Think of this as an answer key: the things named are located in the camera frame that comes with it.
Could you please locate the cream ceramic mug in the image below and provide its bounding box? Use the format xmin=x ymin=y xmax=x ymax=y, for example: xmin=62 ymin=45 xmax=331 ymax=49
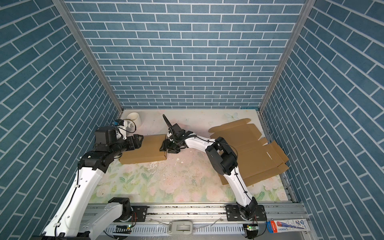
xmin=126 ymin=113 xmax=142 ymax=132

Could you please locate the aluminium corner post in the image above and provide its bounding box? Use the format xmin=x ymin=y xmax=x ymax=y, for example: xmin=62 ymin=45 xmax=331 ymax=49
xmin=259 ymin=0 xmax=316 ymax=113
xmin=52 ymin=0 xmax=124 ymax=114

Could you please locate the brown cardboard box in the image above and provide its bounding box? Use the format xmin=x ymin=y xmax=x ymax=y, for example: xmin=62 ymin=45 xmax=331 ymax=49
xmin=209 ymin=119 xmax=289 ymax=187
xmin=119 ymin=135 xmax=167 ymax=165

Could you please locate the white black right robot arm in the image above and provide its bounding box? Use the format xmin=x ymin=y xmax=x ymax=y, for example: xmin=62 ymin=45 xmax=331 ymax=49
xmin=160 ymin=134 xmax=266 ymax=221

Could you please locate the aluminium corner post right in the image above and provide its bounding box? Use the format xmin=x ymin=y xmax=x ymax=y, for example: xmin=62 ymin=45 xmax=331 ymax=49
xmin=259 ymin=0 xmax=316 ymax=113

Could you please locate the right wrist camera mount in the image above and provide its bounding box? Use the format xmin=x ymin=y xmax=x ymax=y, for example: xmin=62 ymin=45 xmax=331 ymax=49
xmin=167 ymin=124 xmax=193 ymax=142

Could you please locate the aluminium corner post left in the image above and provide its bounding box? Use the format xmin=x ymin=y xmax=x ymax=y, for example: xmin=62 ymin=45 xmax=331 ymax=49
xmin=52 ymin=0 xmax=124 ymax=114

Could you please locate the white red blue tube box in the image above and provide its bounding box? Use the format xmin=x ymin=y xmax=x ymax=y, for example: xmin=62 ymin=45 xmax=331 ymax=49
xmin=267 ymin=219 xmax=310 ymax=234

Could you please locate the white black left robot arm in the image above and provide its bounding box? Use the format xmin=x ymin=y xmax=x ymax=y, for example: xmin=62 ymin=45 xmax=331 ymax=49
xmin=33 ymin=126 xmax=144 ymax=240

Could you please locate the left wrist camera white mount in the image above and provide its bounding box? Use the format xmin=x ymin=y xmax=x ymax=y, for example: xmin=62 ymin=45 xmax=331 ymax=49
xmin=113 ymin=119 xmax=128 ymax=140

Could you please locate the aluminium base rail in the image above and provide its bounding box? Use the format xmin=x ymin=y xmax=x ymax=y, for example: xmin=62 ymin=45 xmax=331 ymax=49
xmin=99 ymin=202 xmax=317 ymax=240

